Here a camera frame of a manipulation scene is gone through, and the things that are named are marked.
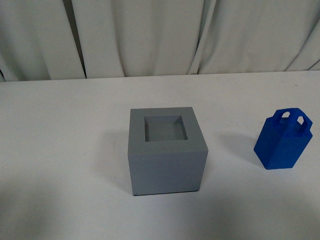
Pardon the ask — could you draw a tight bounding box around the gray cube base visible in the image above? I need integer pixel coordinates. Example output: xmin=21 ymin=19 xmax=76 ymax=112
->
xmin=127 ymin=107 xmax=209 ymax=196

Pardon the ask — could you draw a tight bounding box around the blue hexagonal part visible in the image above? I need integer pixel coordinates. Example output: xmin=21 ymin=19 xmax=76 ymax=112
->
xmin=253 ymin=108 xmax=313 ymax=170

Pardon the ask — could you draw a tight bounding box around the white curtain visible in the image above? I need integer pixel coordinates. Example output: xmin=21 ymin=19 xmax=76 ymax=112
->
xmin=0 ymin=0 xmax=320 ymax=82

